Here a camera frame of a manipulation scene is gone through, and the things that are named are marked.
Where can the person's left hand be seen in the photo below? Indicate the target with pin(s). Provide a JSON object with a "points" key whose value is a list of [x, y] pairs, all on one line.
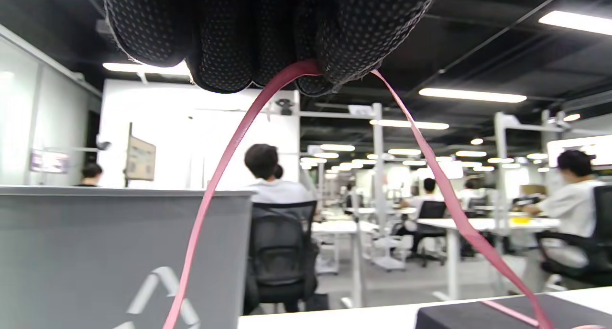
{"points": [[239, 32]]}

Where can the pink ribbon bow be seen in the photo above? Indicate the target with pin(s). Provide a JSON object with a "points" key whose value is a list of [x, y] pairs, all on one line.
{"points": [[227, 157]]}

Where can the black gift box lid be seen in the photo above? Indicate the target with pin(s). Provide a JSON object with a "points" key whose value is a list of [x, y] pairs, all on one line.
{"points": [[578, 312]]}

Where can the monitor on stand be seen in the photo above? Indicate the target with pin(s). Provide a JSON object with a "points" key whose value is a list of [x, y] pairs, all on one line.
{"points": [[141, 159]]}

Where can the white office desk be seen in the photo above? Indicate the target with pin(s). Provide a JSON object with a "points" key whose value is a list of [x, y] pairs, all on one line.
{"points": [[342, 226], [478, 223]]}

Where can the black mesh office chair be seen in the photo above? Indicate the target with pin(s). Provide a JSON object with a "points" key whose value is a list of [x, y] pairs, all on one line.
{"points": [[279, 257]]}

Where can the group of ceiling light strips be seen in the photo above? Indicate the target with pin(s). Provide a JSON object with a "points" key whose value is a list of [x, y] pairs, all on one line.
{"points": [[471, 95]]}

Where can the grey plastic trash bin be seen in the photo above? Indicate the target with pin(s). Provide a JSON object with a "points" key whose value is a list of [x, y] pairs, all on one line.
{"points": [[71, 252]]}

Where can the small yellow object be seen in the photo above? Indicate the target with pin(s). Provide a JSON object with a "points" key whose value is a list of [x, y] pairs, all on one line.
{"points": [[520, 219]]}

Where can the black overhead camera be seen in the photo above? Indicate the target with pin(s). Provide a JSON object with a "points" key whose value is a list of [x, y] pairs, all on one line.
{"points": [[285, 106]]}

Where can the aluminium frame post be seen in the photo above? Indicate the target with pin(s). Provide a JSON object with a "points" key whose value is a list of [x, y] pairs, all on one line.
{"points": [[500, 176], [378, 176]]}

